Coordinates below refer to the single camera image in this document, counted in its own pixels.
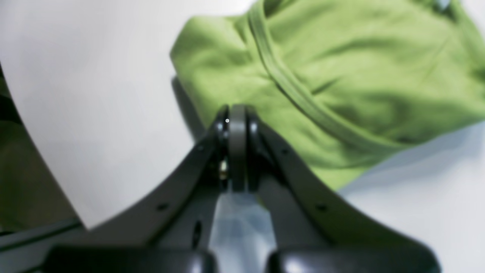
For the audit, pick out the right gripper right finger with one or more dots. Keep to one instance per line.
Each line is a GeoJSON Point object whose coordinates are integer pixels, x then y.
{"type": "Point", "coordinates": [315, 229]}

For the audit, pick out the green T-shirt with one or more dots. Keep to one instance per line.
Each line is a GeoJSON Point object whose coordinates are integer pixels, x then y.
{"type": "Point", "coordinates": [348, 83]}

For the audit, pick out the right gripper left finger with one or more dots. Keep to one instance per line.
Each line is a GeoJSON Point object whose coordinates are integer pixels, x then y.
{"type": "Point", "coordinates": [167, 231]}

